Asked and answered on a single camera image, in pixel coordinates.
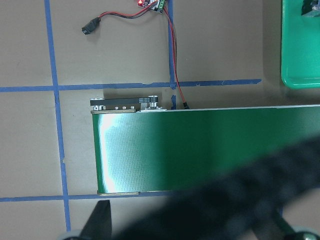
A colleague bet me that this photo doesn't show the green conveyor belt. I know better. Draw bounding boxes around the green conveyor belt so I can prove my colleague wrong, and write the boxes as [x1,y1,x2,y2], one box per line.
[90,96,320,196]

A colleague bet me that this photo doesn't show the green plastic tray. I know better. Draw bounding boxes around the green plastic tray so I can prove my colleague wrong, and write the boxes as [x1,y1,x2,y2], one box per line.
[281,0,320,90]

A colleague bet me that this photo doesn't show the black braided cable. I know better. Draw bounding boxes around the black braided cable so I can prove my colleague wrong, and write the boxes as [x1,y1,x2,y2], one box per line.
[112,132,320,240]

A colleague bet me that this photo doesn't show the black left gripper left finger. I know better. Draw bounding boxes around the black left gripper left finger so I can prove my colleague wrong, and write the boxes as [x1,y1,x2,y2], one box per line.
[79,200,112,240]

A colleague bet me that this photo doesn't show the small motor controller board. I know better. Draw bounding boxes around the small motor controller board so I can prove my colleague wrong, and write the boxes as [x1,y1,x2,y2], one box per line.
[137,0,167,14]

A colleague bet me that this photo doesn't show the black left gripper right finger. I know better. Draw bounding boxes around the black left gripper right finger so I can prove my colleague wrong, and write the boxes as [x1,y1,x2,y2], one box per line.
[274,212,296,240]

